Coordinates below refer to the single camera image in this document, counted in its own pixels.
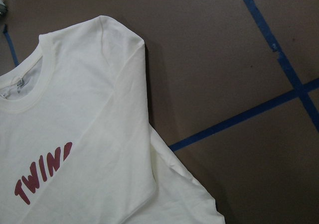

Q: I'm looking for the white long-sleeve printed shirt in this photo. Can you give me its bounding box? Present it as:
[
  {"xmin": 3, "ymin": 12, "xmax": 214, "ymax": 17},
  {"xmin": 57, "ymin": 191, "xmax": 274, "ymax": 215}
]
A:
[{"xmin": 0, "ymin": 15, "xmax": 225, "ymax": 224}]

